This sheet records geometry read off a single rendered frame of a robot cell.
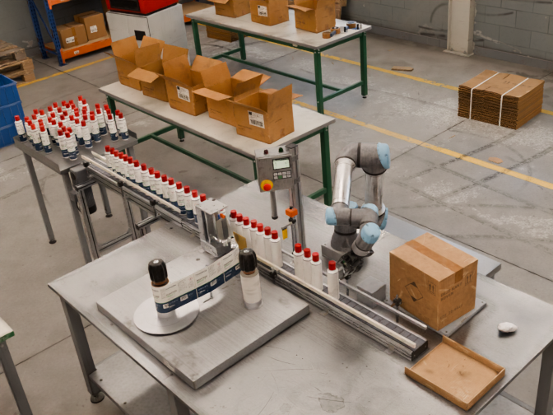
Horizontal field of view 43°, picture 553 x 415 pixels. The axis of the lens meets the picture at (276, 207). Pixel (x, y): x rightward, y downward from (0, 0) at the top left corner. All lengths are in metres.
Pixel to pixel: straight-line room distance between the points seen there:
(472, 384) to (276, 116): 2.68
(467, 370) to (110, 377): 2.01
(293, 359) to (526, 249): 2.62
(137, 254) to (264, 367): 1.18
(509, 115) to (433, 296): 4.15
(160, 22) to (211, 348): 6.02
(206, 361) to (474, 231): 2.89
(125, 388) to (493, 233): 2.89
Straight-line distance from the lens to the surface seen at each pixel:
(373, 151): 3.21
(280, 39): 7.40
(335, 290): 3.26
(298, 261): 3.35
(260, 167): 3.30
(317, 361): 3.07
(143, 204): 4.38
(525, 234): 5.46
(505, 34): 8.78
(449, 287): 3.10
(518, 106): 6.97
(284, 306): 3.29
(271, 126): 5.01
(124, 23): 8.82
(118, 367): 4.17
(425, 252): 3.19
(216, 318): 3.28
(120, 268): 3.84
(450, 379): 3.00
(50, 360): 4.73
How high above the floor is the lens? 2.92
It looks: 30 degrees down
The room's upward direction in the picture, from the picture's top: 6 degrees counter-clockwise
